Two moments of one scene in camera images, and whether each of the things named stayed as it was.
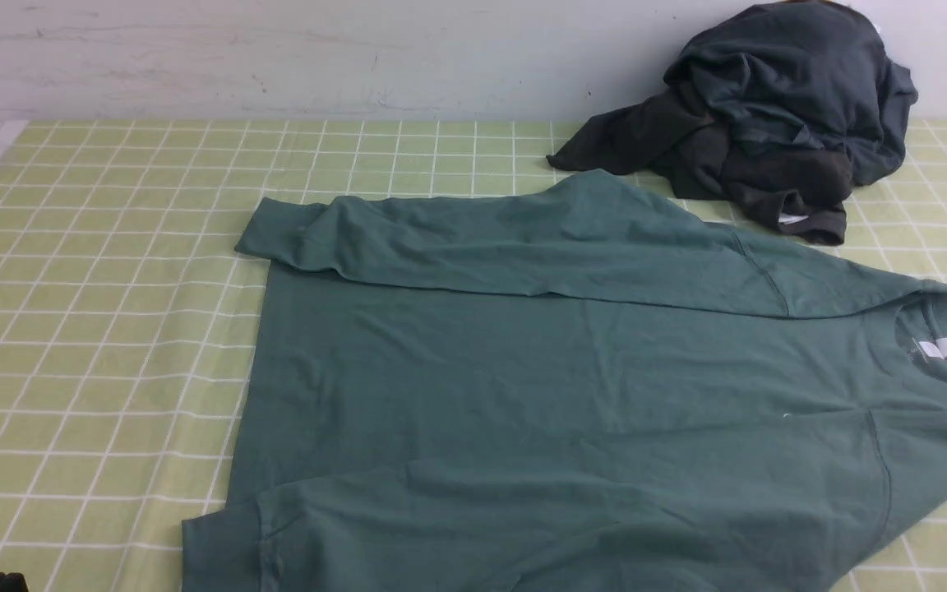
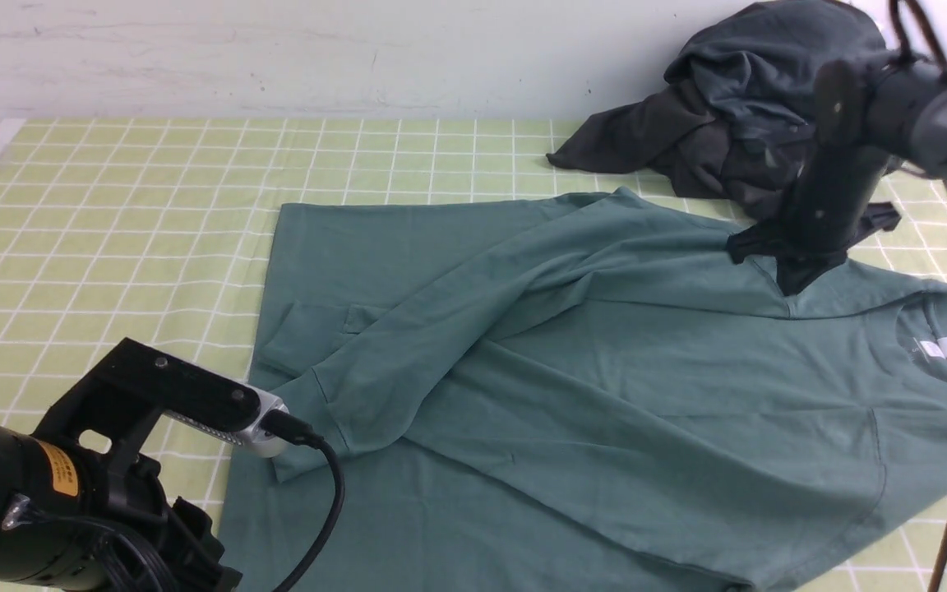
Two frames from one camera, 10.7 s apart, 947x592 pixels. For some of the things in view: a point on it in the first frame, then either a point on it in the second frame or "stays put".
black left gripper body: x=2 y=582 to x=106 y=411
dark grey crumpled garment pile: x=784 y=108 stays put
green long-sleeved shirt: x=576 y=385 stays put
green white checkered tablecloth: x=99 y=314 stays put
